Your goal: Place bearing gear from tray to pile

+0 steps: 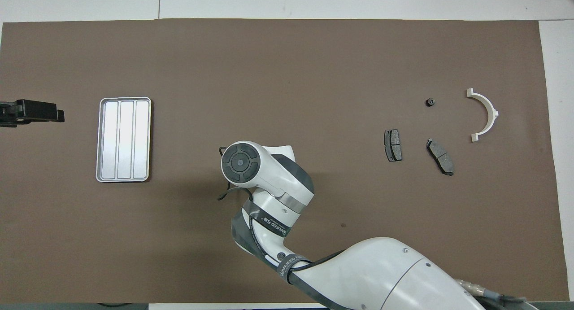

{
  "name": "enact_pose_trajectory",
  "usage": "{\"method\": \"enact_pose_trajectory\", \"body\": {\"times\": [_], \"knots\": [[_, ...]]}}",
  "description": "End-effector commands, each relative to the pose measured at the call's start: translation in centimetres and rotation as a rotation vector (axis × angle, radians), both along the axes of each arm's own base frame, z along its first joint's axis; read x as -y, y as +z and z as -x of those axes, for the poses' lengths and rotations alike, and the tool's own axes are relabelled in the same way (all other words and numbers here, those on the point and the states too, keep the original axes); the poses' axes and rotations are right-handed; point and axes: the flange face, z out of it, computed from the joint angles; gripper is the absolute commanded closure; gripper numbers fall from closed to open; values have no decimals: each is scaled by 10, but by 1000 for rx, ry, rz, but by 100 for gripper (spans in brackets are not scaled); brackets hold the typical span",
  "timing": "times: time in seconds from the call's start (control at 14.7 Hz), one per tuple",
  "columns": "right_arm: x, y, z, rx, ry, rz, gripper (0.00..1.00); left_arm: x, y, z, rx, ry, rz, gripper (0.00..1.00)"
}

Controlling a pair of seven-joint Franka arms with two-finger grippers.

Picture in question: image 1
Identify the brown table mat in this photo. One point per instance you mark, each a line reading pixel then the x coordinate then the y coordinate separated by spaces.
pixel 287 76

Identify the rectangular dark brake pad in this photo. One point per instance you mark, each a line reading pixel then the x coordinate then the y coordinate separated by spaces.
pixel 393 145

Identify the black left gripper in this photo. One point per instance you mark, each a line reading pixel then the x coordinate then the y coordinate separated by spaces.
pixel 38 112

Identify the silver metal tray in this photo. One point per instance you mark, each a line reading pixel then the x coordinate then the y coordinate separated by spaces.
pixel 125 139

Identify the long grey brake pad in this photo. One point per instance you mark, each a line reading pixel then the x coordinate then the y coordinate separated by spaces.
pixel 440 156

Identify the small black bearing gear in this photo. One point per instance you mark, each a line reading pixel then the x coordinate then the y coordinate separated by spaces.
pixel 430 102

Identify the white semicircular plastic bracket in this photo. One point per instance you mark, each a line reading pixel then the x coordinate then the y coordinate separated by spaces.
pixel 492 112

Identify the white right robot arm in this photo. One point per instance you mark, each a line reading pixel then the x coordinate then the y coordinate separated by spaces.
pixel 381 274

